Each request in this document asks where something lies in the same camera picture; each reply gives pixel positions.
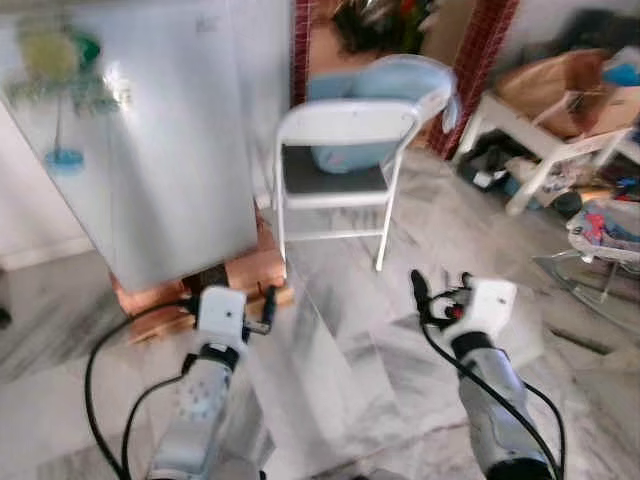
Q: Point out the dark clothes heap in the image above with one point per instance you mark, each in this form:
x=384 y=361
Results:
x=600 y=30

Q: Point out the black box with white label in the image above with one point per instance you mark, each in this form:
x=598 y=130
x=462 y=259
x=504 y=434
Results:
x=488 y=155

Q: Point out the light blue plastic baby tub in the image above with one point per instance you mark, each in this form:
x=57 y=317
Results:
x=400 y=75

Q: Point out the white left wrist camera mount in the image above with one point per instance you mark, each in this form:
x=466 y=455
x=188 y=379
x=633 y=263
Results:
x=222 y=312

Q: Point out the green flower fridge sticker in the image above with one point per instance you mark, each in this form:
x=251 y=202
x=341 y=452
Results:
x=48 y=55

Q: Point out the white folding chair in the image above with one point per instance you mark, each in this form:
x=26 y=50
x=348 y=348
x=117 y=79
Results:
x=340 y=122

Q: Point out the dark leafy plant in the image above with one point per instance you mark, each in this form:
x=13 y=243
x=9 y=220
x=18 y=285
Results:
x=380 y=25

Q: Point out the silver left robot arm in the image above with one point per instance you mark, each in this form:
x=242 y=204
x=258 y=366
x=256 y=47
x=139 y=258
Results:
x=200 y=410

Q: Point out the wide red patterned pillar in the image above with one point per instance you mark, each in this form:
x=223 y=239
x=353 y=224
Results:
x=480 y=50

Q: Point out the grey baby bouncer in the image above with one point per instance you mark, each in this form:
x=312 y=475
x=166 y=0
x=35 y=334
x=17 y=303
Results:
x=600 y=230

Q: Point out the brown paper bag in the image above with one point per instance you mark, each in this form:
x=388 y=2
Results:
x=550 y=85

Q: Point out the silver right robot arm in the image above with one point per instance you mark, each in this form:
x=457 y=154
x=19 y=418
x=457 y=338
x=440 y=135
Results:
x=495 y=400

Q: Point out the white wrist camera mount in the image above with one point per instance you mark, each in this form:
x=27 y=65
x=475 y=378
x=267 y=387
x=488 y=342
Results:
x=222 y=312
x=490 y=305

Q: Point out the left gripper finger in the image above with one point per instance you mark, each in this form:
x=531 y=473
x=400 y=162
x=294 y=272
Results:
x=271 y=305

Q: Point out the white fridge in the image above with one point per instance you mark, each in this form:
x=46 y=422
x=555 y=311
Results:
x=190 y=200

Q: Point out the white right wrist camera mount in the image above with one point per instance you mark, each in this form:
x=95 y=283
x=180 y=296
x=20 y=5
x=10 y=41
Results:
x=490 y=305

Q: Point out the bright blue plastic item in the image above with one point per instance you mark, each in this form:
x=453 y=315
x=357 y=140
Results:
x=622 y=70

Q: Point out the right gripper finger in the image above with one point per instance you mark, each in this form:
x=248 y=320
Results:
x=465 y=280
x=420 y=290

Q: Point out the tan cardboard box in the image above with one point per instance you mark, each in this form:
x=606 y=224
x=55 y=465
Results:
x=618 y=108

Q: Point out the narrow red patterned pillar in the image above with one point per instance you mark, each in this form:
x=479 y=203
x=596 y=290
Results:
x=300 y=50

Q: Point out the red brick fridge base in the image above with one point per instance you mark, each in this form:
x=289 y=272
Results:
x=255 y=272

